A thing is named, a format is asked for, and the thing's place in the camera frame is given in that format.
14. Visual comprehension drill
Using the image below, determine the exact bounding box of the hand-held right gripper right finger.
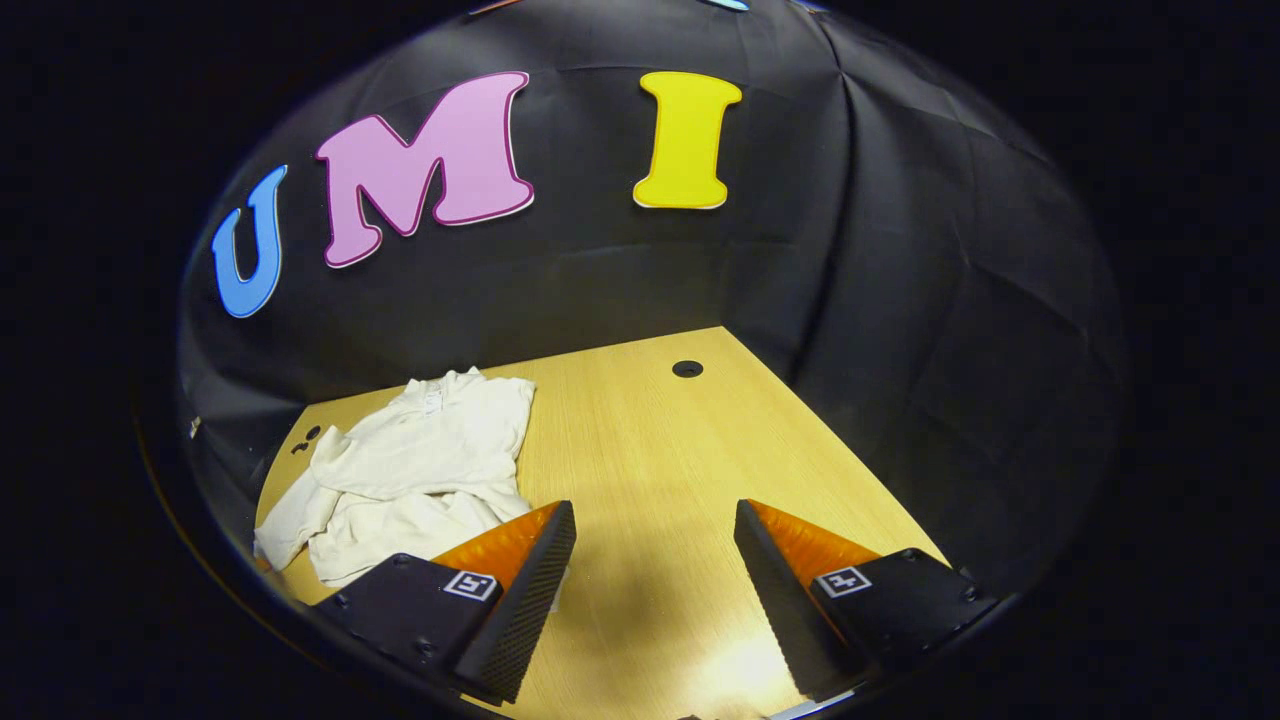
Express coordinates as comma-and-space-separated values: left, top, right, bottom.
733, 498, 1001, 701

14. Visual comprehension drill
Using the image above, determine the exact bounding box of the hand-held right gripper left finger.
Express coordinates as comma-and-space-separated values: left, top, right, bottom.
315, 500, 578, 706

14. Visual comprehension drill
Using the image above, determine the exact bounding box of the cream white sweatshirt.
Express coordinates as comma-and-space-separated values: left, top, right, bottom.
253, 366, 538, 589

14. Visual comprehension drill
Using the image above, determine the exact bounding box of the black backdrop cloth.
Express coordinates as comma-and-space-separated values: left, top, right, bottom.
175, 0, 1131, 601

